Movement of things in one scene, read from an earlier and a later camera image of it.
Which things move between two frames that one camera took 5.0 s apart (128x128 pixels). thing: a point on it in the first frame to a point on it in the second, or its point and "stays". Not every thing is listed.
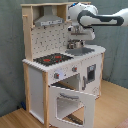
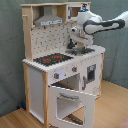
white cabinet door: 91,76 stays
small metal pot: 73,44 to 80,51
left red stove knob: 56,75 stays
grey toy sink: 79,51 stays
